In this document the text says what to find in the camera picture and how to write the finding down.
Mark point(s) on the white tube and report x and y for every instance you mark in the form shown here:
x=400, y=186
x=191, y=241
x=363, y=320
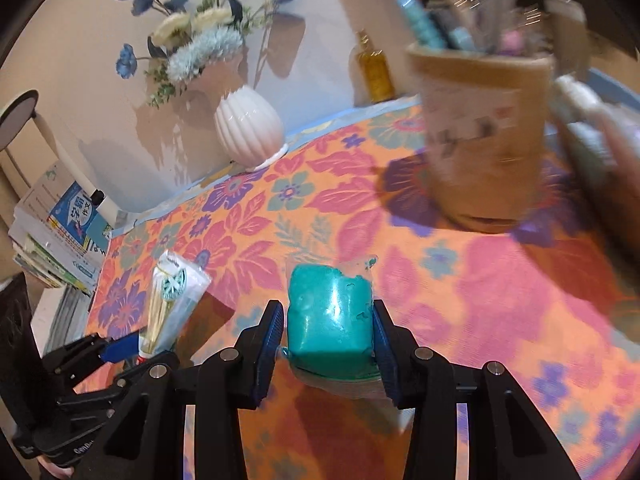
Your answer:
x=585, y=105

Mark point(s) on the round desk lamp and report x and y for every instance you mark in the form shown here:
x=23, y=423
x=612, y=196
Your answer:
x=20, y=120

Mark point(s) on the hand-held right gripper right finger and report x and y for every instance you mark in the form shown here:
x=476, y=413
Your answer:
x=387, y=355

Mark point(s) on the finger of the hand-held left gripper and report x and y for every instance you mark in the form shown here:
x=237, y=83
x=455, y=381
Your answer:
x=120, y=349
x=100, y=400

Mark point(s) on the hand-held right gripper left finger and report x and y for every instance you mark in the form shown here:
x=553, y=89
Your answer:
x=267, y=355

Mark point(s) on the teal clay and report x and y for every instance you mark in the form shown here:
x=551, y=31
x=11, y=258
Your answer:
x=330, y=320

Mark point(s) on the stack of books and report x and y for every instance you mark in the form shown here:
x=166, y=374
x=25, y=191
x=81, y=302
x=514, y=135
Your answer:
x=55, y=240

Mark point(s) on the beige pen holder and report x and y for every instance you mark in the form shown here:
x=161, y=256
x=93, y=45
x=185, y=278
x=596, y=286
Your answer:
x=475, y=160

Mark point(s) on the cotton swab packet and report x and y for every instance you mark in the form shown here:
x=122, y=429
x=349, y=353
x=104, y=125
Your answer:
x=170, y=290

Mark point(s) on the white ribbed vase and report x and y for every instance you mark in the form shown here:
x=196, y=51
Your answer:
x=250, y=125

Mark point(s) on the amber glass bottle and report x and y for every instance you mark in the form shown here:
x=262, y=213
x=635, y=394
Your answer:
x=377, y=72

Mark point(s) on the floral orange tablecloth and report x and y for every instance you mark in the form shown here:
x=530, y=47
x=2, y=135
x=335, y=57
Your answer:
x=475, y=310

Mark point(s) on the bundle of pens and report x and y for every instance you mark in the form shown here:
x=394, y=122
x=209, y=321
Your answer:
x=450, y=30

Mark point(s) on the blue and white flower bouquet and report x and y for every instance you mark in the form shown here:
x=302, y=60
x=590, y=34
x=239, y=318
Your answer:
x=200, y=45

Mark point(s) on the blue round tray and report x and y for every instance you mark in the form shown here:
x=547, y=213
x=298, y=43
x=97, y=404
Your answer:
x=615, y=85

